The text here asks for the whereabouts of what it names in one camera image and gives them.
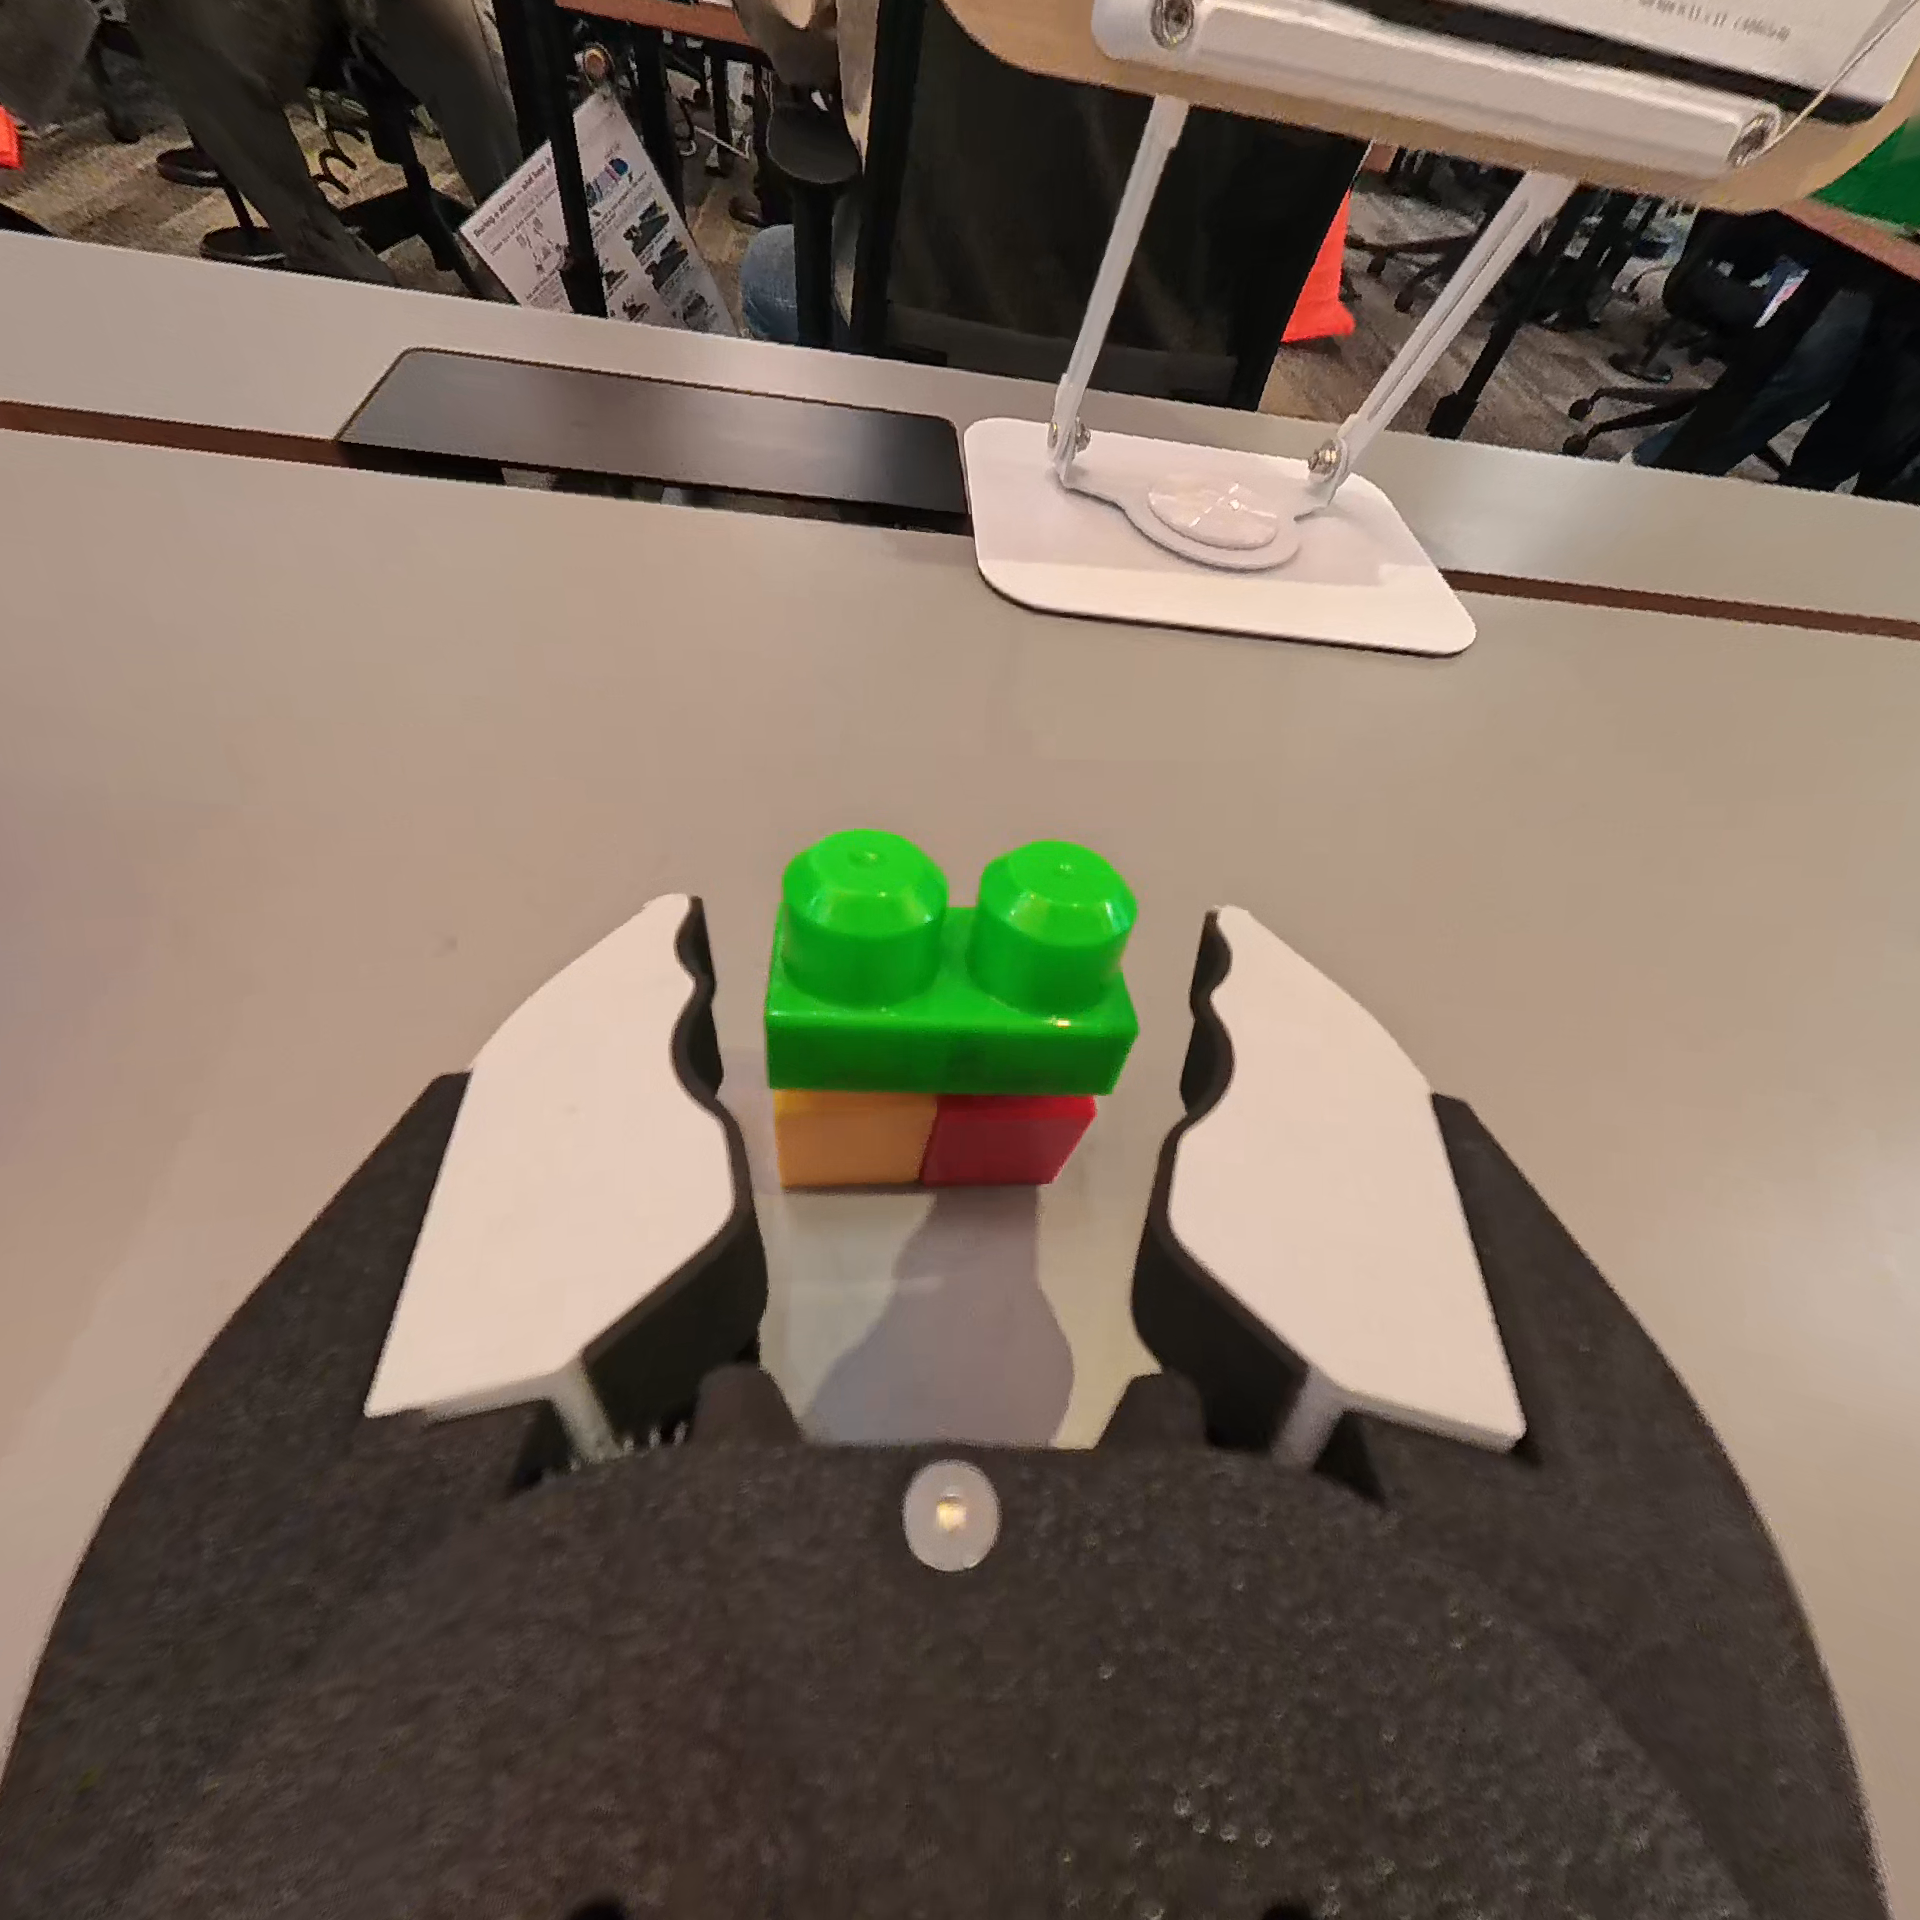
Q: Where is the wooden instruction board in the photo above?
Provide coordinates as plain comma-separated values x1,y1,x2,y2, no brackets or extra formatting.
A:
938,0,1920,213

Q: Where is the brown background table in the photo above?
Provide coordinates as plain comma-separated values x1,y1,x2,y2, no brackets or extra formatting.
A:
1777,200,1920,288

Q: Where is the yellow single-stud block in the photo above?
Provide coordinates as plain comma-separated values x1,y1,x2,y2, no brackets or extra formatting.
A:
774,1087,935,1191

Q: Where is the red single-stud block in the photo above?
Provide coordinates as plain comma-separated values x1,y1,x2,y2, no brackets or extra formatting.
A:
919,1092,1098,1187

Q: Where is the green two-stud block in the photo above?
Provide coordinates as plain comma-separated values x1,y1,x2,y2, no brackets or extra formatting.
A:
766,829,1139,1096

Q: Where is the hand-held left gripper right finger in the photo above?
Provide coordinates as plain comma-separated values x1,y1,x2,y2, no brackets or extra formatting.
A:
1132,902,1531,1469

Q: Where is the black table panel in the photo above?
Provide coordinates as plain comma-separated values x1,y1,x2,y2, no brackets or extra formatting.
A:
337,350,964,527

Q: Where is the black office chair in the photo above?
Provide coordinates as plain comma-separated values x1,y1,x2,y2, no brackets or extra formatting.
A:
833,0,1370,408

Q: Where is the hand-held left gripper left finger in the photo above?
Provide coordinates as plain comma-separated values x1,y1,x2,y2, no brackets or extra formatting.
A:
363,893,771,1466

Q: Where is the white document stand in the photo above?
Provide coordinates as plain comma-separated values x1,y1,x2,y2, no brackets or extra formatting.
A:
962,0,1914,655

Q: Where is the green plastic bin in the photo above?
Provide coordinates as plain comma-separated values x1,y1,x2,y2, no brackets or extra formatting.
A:
1812,118,1920,237

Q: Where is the printed cardboard box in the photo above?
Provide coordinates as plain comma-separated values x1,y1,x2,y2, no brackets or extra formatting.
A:
458,90,735,338

